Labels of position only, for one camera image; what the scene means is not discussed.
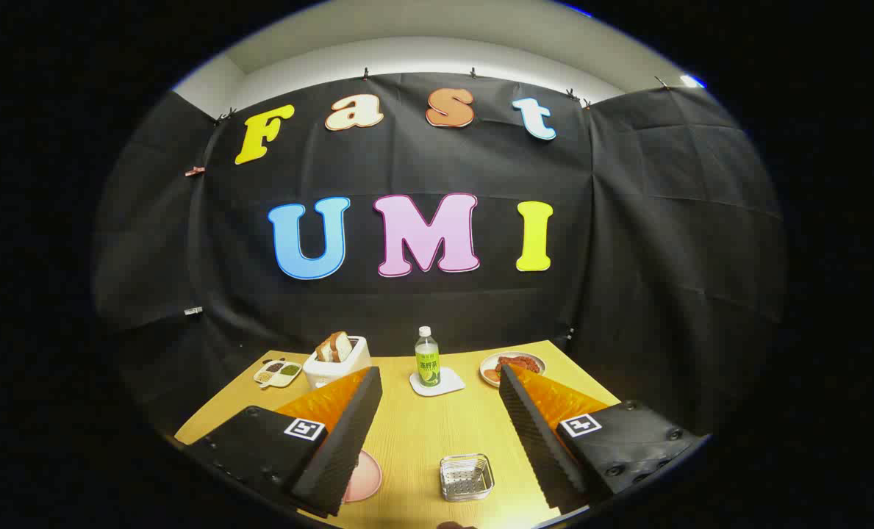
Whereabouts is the white square coaster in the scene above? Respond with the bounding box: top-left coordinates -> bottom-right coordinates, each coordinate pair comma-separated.
409,367 -> 466,397

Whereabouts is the cream white toaster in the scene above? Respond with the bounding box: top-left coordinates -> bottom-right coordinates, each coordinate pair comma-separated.
303,336 -> 373,389

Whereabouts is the white oval food plate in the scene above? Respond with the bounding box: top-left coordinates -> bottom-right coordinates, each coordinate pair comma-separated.
479,351 -> 547,388

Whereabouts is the green tea bottle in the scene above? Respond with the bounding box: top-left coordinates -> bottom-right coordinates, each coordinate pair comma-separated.
415,326 -> 442,388

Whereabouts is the perforated metal basket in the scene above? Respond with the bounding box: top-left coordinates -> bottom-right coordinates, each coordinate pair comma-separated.
440,453 -> 495,503

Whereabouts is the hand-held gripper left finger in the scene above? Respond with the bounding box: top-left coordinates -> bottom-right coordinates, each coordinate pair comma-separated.
187,366 -> 383,518

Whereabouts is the white divided condiment tray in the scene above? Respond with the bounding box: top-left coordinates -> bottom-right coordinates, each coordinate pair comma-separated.
253,359 -> 303,389

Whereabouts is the pink round plate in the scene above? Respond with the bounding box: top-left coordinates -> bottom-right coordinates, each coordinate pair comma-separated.
343,450 -> 383,503

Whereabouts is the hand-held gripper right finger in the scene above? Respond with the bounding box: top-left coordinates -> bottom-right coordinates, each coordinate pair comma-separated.
498,364 -> 709,515

